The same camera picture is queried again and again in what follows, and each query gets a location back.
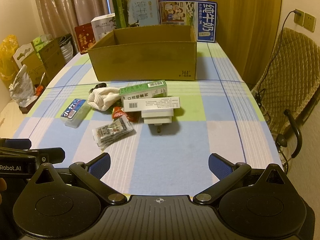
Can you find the silver snack packet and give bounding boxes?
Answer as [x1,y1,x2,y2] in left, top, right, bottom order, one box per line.
[92,115,134,151]

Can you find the red snack packet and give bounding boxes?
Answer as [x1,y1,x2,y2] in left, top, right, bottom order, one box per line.
[112,107,140,123]

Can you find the white cloth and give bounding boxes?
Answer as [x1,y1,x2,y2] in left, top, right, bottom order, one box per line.
[87,87,120,111]

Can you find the white power adapter plug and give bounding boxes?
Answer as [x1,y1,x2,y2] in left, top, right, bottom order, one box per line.
[141,108,174,133]

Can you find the white medicine box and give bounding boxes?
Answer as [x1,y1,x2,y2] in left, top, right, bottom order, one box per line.
[123,97,181,112]

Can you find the green toothpaste box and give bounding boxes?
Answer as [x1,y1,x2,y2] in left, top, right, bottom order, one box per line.
[119,80,167,102]

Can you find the left human hand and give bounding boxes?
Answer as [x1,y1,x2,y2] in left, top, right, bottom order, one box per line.
[0,178,7,204]

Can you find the white plastic bag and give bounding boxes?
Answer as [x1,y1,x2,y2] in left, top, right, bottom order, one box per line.
[9,64,37,107]

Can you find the clear blue plastic case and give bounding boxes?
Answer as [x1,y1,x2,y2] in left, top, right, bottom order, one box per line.
[60,99,91,128]

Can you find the brown cardboard carton left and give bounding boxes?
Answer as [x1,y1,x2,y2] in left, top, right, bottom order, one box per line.
[22,38,66,86]

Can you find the checkered bed sheet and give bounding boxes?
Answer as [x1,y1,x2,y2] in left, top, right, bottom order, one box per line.
[15,43,280,196]

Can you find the yellow plastic bag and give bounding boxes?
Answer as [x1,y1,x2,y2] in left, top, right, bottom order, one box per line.
[0,35,20,88]

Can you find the stacked white bowls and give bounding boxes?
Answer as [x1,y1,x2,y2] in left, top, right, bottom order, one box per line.
[59,34,74,63]

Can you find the quilted olive chair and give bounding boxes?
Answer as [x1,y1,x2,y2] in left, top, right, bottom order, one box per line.
[253,28,319,134]

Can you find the red gold gift box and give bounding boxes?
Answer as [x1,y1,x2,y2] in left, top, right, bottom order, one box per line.
[74,23,96,55]

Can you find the open brown cardboard box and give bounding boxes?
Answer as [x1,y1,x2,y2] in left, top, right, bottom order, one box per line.
[88,24,197,81]

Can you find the white humidifier box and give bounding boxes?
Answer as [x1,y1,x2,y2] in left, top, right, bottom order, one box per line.
[91,13,116,42]

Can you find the wooden wardrobe door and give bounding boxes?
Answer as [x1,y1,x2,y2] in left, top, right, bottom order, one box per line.
[210,0,282,85]

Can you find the green blue milk carton box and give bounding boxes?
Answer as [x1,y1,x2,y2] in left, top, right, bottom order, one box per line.
[112,0,161,29]

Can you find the orange handled screwdriver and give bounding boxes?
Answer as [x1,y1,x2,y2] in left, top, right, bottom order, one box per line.
[35,72,46,96]

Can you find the wall power socket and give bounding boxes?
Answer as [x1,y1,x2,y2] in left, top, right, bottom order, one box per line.
[294,9,316,33]

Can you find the black power cable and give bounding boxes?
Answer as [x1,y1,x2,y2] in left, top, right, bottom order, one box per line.
[252,9,303,131]

